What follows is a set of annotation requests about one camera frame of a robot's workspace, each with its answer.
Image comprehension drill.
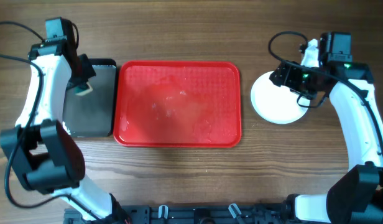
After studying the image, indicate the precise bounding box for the black water tray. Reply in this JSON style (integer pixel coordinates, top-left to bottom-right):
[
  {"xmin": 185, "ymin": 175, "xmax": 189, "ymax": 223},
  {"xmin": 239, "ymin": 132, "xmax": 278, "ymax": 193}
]
[{"xmin": 62, "ymin": 58, "xmax": 118, "ymax": 138}]

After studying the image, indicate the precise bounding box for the green and yellow sponge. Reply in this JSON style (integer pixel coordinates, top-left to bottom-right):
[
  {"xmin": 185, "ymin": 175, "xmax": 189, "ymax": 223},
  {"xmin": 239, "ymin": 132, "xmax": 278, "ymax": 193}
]
[{"xmin": 74, "ymin": 82, "xmax": 93, "ymax": 96}]

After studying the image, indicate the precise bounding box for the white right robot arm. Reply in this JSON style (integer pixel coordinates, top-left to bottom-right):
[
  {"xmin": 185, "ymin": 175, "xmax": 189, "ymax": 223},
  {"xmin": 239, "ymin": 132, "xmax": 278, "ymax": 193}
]
[{"xmin": 270, "ymin": 61, "xmax": 383, "ymax": 223}]

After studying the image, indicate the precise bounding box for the red plastic tray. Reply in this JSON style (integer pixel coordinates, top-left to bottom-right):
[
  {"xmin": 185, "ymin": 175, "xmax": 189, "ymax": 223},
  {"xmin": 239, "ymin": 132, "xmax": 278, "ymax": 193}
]
[{"xmin": 113, "ymin": 60, "xmax": 242, "ymax": 148}]

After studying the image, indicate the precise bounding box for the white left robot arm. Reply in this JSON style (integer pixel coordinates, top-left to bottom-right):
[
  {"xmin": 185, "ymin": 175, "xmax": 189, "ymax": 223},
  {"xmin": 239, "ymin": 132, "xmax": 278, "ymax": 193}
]
[{"xmin": 0, "ymin": 40, "xmax": 129, "ymax": 223}]

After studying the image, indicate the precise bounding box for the white plate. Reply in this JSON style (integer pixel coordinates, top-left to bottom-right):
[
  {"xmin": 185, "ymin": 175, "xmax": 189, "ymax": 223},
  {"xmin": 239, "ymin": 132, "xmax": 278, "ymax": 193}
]
[{"xmin": 250, "ymin": 71, "xmax": 308, "ymax": 124}]

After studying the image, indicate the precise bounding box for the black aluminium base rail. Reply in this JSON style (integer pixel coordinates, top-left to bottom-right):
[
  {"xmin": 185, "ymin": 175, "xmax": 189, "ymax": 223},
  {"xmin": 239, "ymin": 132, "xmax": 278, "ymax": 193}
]
[{"xmin": 63, "ymin": 201, "xmax": 292, "ymax": 224}]

